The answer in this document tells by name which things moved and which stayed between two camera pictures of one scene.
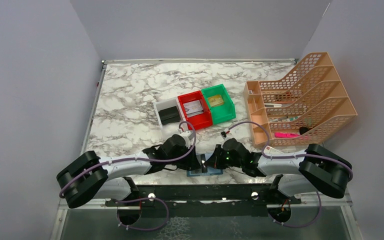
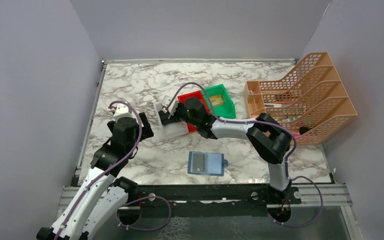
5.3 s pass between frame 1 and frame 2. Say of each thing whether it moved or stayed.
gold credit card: stayed
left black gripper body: moved
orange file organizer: stayed
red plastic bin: stayed
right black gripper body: moved
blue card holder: stayed
